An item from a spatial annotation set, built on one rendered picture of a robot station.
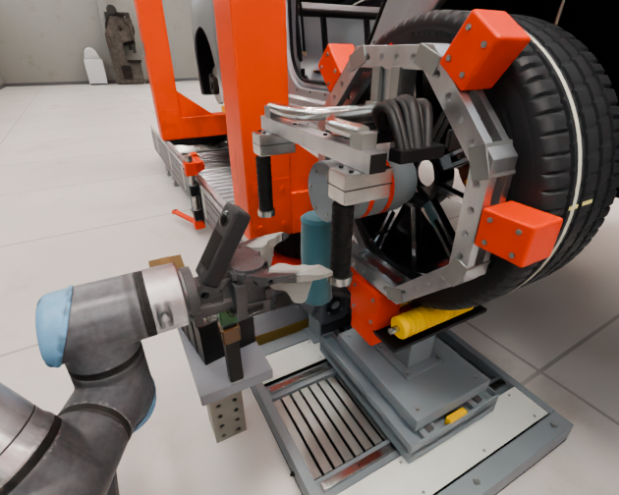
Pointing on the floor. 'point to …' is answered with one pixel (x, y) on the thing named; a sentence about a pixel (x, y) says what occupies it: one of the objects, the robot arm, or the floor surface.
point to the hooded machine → (94, 68)
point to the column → (227, 416)
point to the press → (123, 31)
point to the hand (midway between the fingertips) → (309, 247)
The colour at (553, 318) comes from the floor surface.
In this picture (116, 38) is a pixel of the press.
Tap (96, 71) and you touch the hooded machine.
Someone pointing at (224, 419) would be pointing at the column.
